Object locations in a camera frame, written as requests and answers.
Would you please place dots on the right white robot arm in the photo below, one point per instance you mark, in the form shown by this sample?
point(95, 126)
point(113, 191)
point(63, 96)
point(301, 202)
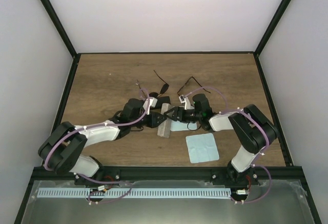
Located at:
point(253, 129)

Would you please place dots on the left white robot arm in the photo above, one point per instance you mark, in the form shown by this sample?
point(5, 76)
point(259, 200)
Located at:
point(62, 151)

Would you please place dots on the upper light blue cloth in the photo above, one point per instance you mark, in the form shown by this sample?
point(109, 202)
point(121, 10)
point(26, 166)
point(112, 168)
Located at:
point(179, 126)

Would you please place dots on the grey metal front plate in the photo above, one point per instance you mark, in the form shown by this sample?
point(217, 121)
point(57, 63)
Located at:
point(278, 201)

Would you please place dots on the black aluminium frame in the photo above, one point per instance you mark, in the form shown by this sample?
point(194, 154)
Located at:
point(289, 171)

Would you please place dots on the round black sunglasses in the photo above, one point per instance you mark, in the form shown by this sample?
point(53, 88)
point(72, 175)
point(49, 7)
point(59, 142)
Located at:
point(158, 90)

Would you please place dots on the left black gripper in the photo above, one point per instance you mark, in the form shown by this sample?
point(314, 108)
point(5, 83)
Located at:
point(153, 123)

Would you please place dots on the white slotted cable duct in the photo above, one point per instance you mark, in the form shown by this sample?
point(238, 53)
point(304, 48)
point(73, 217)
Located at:
point(148, 193)

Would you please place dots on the light blue cloth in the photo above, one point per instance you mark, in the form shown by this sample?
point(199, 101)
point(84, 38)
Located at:
point(202, 148)
point(179, 126)

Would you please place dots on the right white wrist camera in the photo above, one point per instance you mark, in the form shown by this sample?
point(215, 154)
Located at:
point(185, 102)

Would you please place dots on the grey glasses case green lining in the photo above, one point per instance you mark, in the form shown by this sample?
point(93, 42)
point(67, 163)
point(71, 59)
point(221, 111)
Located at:
point(164, 129)

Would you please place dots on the lower light blue cloth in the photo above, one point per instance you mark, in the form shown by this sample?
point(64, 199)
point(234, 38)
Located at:
point(202, 148)

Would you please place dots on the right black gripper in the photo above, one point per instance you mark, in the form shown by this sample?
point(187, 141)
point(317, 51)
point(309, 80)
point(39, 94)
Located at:
point(178, 110)

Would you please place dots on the black geometric glasses case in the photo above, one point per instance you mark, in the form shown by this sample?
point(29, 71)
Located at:
point(159, 100)

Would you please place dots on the gold-trimmed black sunglasses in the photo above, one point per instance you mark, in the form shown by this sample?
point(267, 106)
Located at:
point(191, 82)

